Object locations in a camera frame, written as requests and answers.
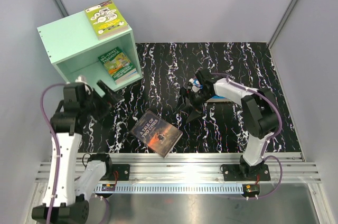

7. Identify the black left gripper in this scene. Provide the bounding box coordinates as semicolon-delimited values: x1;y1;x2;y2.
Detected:
81;80;124;122

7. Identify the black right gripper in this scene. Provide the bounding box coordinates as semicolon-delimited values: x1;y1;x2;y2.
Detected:
173;87;213;123

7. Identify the green 104-storey treehouse book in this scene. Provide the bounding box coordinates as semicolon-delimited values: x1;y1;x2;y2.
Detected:
98;47;136;82

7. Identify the dark tale two cities book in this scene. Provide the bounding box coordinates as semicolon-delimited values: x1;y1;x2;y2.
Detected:
130;110;183;158

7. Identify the lime green paperback book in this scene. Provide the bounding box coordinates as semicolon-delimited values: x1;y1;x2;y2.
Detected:
84;0;129;40

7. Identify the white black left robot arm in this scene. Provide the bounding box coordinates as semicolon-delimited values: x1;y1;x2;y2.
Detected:
31;77;123;223

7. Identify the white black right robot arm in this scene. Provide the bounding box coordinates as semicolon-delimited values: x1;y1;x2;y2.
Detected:
174;69;283;180

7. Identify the blue cartoon cover book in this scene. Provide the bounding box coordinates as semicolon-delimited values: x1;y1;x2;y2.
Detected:
191;76;233;102

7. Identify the black marbled table mat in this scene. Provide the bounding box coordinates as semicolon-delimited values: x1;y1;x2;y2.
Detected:
79;42;301;153

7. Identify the mint green open cabinet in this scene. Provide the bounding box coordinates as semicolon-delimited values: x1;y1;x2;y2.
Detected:
37;12;143;95

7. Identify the left small circuit board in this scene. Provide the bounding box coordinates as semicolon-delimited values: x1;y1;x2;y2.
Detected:
101;184;116;193

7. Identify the small circuit board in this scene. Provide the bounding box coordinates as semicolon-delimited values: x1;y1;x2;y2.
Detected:
101;184;116;193
243;184;260;193

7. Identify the right small circuit board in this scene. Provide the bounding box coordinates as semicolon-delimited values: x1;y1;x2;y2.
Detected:
243;184;260;193

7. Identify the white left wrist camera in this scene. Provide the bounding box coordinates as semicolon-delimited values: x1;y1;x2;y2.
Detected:
75;75;90;88

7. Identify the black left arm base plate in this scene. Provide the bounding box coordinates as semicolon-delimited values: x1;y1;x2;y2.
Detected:
103;164;130;181

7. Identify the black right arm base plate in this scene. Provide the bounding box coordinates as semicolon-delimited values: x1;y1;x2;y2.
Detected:
220;164;271;182

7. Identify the white slotted cable duct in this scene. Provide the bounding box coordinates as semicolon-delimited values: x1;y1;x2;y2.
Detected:
94;183;243;194

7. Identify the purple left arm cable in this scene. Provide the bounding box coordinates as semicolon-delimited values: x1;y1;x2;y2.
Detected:
39;82;110;224

